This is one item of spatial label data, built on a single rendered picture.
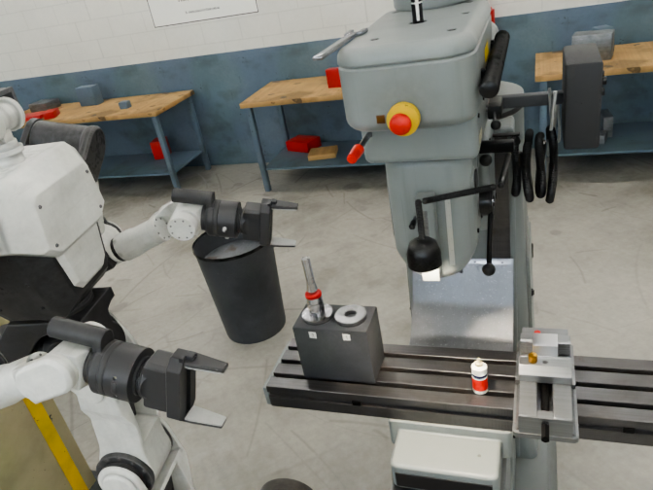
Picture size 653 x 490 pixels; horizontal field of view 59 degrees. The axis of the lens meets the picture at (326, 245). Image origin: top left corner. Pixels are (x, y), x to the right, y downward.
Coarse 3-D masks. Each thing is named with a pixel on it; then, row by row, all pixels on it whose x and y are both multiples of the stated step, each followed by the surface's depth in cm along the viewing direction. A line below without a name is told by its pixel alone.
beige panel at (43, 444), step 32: (0, 320) 224; (0, 416) 224; (32, 416) 238; (0, 448) 224; (32, 448) 238; (64, 448) 254; (0, 480) 224; (32, 480) 238; (64, 480) 254; (96, 480) 273
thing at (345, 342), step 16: (352, 304) 166; (304, 320) 164; (320, 320) 162; (336, 320) 161; (352, 320) 160; (368, 320) 160; (304, 336) 164; (320, 336) 162; (336, 336) 160; (352, 336) 159; (368, 336) 158; (304, 352) 167; (320, 352) 165; (336, 352) 163; (352, 352) 161; (368, 352) 160; (304, 368) 171; (320, 368) 169; (336, 368) 167; (352, 368) 165; (368, 368) 163
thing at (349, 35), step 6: (360, 30) 118; (366, 30) 119; (348, 36) 114; (354, 36) 115; (336, 42) 110; (342, 42) 109; (330, 48) 106; (336, 48) 107; (318, 54) 102; (324, 54) 101
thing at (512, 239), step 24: (504, 120) 167; (504, 192) 170; (504, 216) 174; (528, 216) 210; (480, 240) 181; (504, 240) 178; (528, 240) 197; (528, 264) 189; (408, 288) 209; (528, 288) 192; (528, 312) 196; (528, 456) 222
